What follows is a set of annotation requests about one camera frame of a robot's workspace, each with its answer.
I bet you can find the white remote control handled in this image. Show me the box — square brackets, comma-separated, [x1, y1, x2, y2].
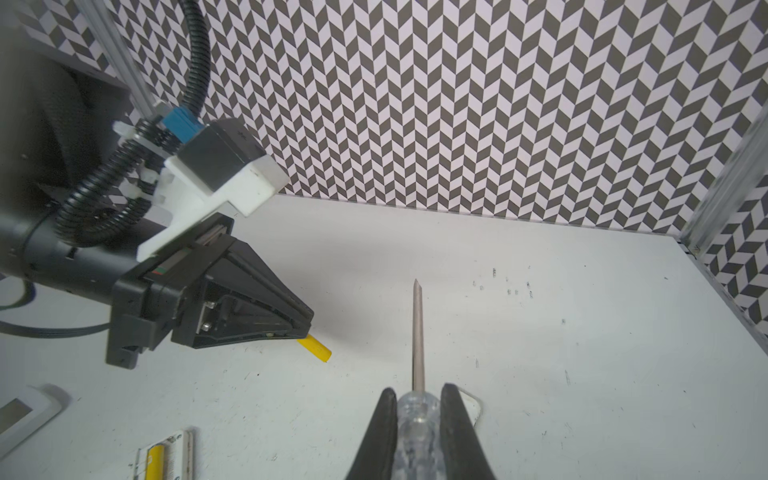
[131, 430, 194, 480]

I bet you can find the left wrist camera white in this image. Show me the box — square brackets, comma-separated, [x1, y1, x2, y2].
[113, 107, 291, 263]

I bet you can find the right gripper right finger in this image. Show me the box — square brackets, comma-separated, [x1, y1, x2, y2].
[440, 383, 496, 480]

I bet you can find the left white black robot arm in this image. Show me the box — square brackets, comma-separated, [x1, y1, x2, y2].
[1, 1, 314, 369]

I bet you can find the white remote with green buttons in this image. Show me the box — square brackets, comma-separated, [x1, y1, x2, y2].
[1, 386, 63, 459]

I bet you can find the yellow AAA battery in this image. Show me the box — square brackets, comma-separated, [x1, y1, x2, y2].
[144, 444, 166, 480]
[298, 334, 332, 362]

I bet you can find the small silver screwdriver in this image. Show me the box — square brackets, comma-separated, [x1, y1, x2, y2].
[391, 280, 446, 479]

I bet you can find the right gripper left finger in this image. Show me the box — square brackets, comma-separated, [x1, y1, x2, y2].
[346, 387, 398, 480]

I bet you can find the white battery cover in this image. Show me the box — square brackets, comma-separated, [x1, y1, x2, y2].
[459, 389, 483, 427]

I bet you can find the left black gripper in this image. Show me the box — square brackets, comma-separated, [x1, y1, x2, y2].
[106, 214, 314, 369]

